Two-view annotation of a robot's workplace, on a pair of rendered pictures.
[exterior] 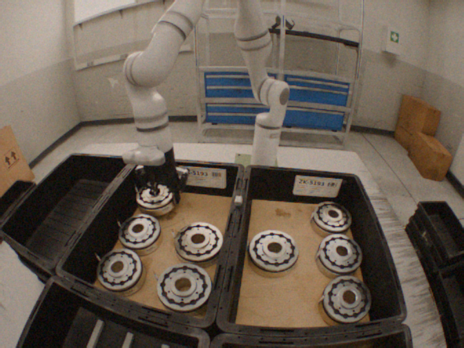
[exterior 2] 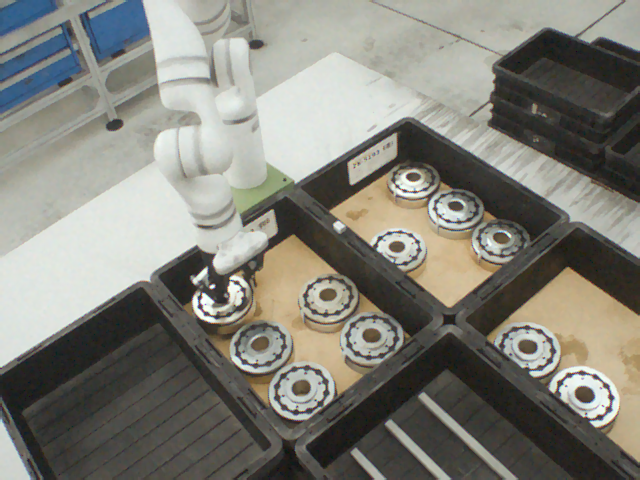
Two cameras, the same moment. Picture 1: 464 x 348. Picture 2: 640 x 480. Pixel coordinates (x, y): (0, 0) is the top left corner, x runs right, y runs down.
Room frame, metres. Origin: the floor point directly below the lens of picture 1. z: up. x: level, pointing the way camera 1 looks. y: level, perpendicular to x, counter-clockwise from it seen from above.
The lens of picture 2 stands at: (-0.24, 0.52, 1.75)
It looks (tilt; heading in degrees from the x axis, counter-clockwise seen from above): 47 degrees down; 319
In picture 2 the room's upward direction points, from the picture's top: 9 degrees counter-clockwise
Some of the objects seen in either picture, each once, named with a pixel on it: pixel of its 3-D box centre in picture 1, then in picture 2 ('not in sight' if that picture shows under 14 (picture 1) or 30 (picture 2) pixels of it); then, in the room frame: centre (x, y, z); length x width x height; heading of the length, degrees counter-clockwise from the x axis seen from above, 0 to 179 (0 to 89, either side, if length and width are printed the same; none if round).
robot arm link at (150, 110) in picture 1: (145, 88); (194, 174); (0.42, 0.17, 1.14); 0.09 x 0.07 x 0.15; 47
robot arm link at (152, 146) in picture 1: (150, 138); (222, 228); (0.39, 0.17, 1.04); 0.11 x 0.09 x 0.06; 172
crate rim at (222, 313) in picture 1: (314, 233); (426, 206); (0.25, -0.15, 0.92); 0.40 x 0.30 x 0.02; 172
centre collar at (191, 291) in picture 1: (183, 284); (371, 336); (0.18, 0.09, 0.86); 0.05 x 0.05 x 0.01
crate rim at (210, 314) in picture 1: (159, 217); (289, 301); (0.30, 0.14, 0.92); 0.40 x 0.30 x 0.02; 172
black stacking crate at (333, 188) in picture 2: (308, 249); (425, 226); (0.25, -0.15, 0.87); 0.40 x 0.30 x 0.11; 172
